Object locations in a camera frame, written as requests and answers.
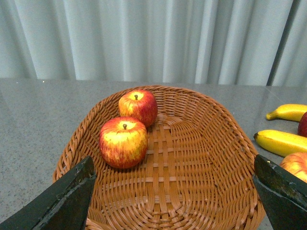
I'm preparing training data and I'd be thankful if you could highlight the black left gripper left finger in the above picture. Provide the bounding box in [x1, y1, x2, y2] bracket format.
[0, 156, 96, 230]

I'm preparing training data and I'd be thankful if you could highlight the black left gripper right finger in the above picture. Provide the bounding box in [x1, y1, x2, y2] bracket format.
[252, 154, 307, 230]

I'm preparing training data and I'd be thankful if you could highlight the red yellow apple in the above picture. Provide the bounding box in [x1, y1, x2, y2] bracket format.
[99, 116, 148, 169]
[280, 152, 307, 182]
[118, 90, 158, 127]

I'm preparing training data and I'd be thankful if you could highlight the yellow banana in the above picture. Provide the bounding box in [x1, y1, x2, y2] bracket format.
[266, 104, 307, 122]
[254, 129, 307, 157]

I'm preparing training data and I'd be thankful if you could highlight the dark red apple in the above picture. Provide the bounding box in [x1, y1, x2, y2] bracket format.
[297, 112, 307, 137]

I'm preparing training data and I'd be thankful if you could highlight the left brown wicker basket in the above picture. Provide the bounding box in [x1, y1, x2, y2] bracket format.
[53, 86, 265, 230]

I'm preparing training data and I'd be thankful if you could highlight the white pleated curtain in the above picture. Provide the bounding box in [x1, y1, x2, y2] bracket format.
[0, 0, 307, 87]

